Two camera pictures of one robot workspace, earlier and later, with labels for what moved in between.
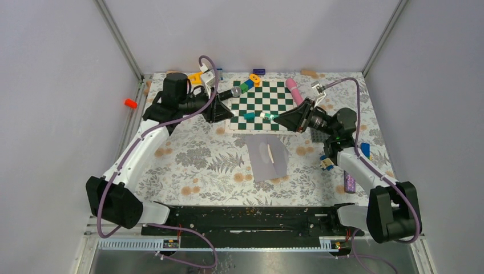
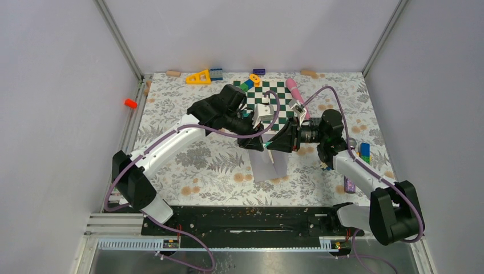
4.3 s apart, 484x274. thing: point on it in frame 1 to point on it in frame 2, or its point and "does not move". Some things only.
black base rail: x=252 y=221 does not move
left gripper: x=217 y=110 to x=254 y=142
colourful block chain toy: x=254 y=81 does not move
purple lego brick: x=260 y=71 does not move
